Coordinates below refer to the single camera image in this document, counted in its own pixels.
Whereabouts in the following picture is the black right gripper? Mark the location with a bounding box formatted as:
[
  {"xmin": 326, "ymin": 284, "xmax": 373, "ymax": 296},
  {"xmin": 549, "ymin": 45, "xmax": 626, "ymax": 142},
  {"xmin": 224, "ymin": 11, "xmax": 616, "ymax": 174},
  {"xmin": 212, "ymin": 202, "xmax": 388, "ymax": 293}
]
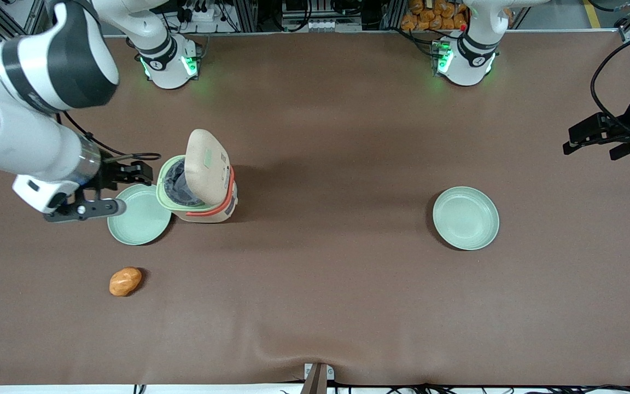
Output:
[{"xmin": 77, "ymin": 158, "xmax": 155, "ymax": 204}]

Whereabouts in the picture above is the beige rice cooker orange trim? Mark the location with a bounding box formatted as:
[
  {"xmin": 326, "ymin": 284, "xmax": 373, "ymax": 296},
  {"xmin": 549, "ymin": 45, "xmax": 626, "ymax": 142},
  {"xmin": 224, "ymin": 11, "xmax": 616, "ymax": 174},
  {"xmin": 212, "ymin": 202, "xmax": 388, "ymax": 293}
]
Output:
[{"xmin": 156, "ymin": 129, "xmax": 238, "ymax": 224}]

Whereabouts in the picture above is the pale green plate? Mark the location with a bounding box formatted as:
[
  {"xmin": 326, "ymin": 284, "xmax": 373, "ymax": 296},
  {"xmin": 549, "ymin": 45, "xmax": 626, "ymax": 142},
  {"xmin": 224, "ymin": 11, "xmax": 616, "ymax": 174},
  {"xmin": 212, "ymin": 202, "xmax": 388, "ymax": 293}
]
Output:
[
  {"xmin": 432, "ymin": 187, "xmax": 500, "ymax": 251},
  {"xmin": 107, "ymin": 183, "xmax": 173, "ymax": 246}
]

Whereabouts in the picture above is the golden brown bread roll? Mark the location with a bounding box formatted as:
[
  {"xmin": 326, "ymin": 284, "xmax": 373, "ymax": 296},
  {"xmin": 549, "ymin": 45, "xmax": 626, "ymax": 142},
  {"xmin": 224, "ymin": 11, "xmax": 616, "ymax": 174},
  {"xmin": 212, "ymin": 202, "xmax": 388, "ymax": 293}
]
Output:
[{"xmin": 109, "ymin": 266, "xmax": 143, "ymax": 297}]

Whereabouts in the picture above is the white power strip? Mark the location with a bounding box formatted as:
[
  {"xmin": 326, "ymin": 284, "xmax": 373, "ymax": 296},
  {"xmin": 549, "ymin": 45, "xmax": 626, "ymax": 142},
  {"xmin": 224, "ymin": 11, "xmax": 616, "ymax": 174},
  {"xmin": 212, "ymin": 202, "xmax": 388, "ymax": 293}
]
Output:
[{"xmin": 179, "ymin": 0, "xmax": 229, "ymax": 24}]

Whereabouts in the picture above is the bag of orange breads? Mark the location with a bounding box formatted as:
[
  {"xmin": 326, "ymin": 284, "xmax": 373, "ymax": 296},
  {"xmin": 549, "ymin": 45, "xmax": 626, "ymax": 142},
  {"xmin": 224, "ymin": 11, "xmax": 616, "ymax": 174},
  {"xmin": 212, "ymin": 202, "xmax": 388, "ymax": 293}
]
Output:
[{"xmin": 401, "ymin": 0, "xmax": 470, "ymax": 32}]

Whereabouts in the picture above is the brown table mat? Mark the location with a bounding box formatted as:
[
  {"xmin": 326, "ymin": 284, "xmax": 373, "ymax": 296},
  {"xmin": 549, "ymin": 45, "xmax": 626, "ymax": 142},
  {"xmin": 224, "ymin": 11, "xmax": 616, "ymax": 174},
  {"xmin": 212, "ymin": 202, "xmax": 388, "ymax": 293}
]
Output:
[{"xmin": 0, "ymin": 30, "xmax": 630, "ymax": 387}]

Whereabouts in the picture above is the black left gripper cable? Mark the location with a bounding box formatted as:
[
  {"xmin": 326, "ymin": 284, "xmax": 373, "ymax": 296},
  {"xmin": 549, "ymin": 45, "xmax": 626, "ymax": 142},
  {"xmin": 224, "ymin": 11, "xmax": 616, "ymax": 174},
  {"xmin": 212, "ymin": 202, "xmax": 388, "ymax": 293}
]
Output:
[{"xmin": 591, "ymin": 28, "xmax": 630, "ymax": 138}]

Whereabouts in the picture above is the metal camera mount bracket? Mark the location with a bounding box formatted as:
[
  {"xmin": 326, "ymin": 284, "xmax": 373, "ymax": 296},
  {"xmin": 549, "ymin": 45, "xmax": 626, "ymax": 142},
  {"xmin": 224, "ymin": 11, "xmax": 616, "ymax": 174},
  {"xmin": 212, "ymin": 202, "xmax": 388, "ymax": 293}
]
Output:
[{"xmin": 302, "ymin": 362, "xmax": 335, "ymax": 394}]

